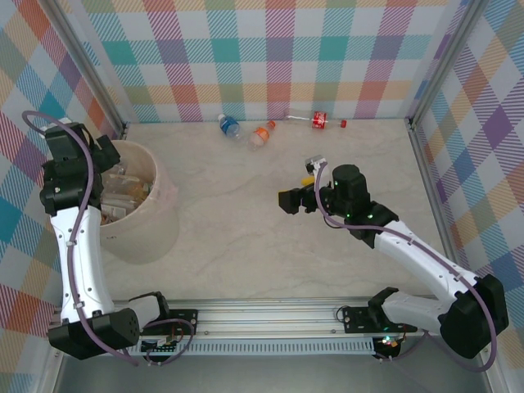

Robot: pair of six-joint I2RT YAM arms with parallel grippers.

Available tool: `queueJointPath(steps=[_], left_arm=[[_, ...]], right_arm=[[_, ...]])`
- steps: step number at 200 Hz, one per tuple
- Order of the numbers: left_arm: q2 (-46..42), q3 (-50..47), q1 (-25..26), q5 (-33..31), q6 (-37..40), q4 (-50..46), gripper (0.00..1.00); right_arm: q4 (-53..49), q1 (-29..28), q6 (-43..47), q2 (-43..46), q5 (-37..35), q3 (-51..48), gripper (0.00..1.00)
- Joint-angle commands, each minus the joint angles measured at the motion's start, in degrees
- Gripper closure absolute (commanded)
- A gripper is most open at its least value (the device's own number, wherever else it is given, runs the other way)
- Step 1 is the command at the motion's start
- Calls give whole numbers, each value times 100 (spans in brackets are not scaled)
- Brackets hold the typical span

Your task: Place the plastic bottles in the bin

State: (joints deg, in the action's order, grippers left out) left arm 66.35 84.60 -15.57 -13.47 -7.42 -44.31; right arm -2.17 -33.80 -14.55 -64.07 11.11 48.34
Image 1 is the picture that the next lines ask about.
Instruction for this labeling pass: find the aluminium frame post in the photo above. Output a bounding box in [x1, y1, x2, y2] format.
[45, 0, 128, 132]
[408, 0, 489, 128]

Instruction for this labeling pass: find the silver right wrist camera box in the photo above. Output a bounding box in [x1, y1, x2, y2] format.
[304, 154, 330, 178]

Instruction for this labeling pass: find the electronics board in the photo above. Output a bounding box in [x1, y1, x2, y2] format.
[141, 336, 181, 355]
[376, 334, 404, 352]

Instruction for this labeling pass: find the right electronics board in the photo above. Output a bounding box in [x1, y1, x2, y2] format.
[376, 334, 404, 352]

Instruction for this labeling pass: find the aluminium right side rail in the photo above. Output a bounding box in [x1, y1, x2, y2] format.
[407, 117, 478, 290]

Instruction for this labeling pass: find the aluminium right frame post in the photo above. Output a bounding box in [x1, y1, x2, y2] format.
[408, 0, 489, 128]

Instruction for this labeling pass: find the aluminium left frame post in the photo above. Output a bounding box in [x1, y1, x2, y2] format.
[45, 0, 128, 132]

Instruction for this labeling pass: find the white slotted cable duct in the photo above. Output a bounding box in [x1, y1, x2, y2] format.
[126, 342, 377, 357]

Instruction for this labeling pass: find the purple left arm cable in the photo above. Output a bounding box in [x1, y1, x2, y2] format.
[22, 110, 197, 367]

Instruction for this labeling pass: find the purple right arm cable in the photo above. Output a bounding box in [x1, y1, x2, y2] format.
[315, 162, 499, 373]

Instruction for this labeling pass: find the orange translucent plastic bottle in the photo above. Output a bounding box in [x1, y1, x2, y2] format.
[129, 182, 151, 202]

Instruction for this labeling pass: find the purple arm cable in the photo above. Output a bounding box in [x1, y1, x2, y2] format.
[22, 110, 197, 367]
[315, 162, 499, 373]

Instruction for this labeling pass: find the blue label plastic bottle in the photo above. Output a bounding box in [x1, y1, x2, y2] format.
[217, 113, 243, 140]

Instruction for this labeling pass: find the orange label plastic bottle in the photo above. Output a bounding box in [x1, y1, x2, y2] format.
[246, 120, 278, 152]

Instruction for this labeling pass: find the beige round plastic bin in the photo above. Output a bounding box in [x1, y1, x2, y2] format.
[96, 139, 180, 265]

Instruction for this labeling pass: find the red label cola bottle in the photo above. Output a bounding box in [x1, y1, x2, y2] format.
[285, 110, 349, 131]

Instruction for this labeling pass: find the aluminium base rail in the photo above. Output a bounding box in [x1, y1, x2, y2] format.
[51, 297, 443, 340]

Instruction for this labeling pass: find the left electronics board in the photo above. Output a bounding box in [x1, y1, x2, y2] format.
[141, 336, 181, 355]

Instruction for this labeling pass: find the grey metal shelf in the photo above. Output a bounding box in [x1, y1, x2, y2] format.
[52, 354, 492, 393]

